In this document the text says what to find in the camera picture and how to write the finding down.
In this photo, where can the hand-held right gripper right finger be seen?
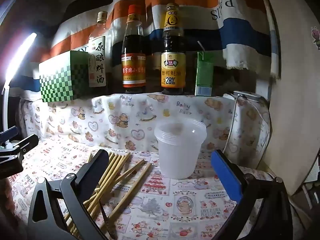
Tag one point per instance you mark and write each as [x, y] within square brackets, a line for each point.
[225, 177]

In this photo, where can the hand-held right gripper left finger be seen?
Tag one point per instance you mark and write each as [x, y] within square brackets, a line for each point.
[92, 170]

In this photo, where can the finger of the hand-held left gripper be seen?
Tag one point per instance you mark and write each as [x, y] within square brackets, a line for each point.
[23, 145]
[8, 133]

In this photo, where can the bunch of bamboo chopsticks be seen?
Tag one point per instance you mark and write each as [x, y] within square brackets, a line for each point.
[117, 162]

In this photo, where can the translucent plastic cup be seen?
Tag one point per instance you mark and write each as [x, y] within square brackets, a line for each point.
[177, 155]

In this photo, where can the white bear heart printed cloth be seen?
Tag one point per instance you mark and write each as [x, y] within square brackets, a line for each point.
[125, 120]

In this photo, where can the green checkered box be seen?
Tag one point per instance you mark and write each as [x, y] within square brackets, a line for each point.
[57, 85]

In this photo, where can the white LED desk lamp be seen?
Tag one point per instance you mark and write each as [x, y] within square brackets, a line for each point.
[20, 55]

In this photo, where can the green drink carton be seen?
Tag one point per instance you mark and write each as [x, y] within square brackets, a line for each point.
[203, 75]

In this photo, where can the clear cooking wine bottle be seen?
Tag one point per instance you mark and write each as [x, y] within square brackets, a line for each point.
[97, 62]

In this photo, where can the dark sauce bottle red cap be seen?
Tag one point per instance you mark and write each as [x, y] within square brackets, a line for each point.
[133, 62]

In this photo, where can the dark sauce bottle yellow label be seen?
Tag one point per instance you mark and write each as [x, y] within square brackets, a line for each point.
[173, 67]

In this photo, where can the cartoon wall sticker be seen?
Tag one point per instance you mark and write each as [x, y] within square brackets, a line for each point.
[316, 36]

